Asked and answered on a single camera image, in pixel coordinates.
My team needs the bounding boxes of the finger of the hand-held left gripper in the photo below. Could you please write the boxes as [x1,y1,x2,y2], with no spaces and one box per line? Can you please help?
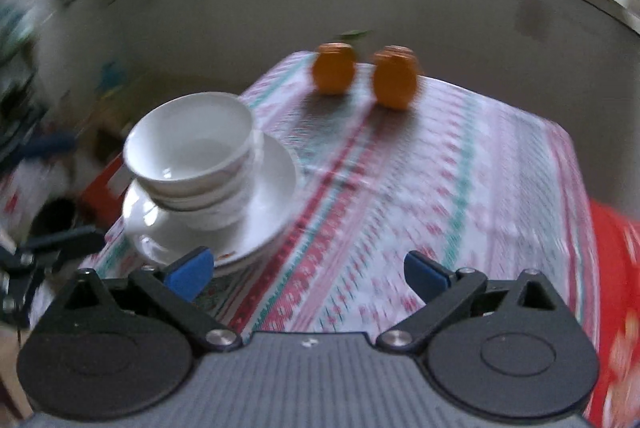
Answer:
[0,228,107,270]
[0,265,48,326]

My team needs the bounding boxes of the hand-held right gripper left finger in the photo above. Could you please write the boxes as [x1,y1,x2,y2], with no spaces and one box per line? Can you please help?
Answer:
[62,247,243,351]

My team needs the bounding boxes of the red cardboard box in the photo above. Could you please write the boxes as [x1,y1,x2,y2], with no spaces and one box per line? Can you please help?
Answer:
[81,159,135,224]

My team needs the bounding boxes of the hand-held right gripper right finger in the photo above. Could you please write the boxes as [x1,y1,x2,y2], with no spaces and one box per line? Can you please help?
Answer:
[376,251,563,351]

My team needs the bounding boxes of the white plastic bags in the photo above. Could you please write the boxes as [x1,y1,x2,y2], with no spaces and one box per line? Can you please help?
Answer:
[0,155,81,239]

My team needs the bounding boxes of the patterned tablecloth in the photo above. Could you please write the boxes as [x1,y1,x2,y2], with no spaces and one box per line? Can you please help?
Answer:
[92,51,601,344]

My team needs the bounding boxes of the orange without leaf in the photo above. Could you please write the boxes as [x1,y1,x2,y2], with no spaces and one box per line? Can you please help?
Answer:
[371,45,421,111]

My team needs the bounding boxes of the orange with green leaf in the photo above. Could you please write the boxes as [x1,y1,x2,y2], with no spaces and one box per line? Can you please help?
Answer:
[312,28,376,96]

